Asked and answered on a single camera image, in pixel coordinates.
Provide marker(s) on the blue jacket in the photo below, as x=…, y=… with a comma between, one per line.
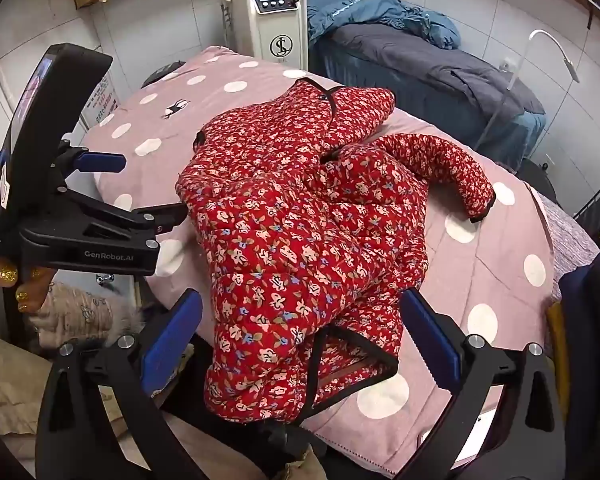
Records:
x=380, y=10

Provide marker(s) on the yellow cloth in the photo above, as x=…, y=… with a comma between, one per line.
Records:
x=555, y=327

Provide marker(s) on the beige cloth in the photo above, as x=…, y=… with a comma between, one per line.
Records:
x=10, y=380

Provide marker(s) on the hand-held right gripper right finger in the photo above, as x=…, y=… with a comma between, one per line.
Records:
x=430, y=335

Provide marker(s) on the white wall socket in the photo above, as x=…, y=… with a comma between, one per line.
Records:
x=508, y=65

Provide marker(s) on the pink polka-dot blanket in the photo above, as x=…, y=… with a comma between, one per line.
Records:
x=260, y=85

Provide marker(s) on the red floral padded jacket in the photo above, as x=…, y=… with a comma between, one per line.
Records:
x=300, y=240

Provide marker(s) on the dark navy garment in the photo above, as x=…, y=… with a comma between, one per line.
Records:
x=595, y=340

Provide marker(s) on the person's left hand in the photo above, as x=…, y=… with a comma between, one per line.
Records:
x=25, y=290

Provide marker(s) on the white gooseneck lamp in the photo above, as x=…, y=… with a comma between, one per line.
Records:
x=571, y=62

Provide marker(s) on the white floor-standing machine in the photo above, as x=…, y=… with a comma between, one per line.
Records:
x=280, y=25

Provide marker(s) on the white sign with red print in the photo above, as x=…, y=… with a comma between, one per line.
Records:
x=102, y=102

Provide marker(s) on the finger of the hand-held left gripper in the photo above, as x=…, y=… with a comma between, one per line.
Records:
x=130, y=220
x=100, y=162

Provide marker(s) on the grey knitted blanket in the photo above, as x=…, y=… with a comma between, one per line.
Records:
x=570, y=235

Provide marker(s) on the black round stool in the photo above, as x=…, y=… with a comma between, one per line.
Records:
x=545, y=177

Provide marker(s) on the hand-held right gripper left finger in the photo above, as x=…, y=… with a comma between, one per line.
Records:
x=172, y=340

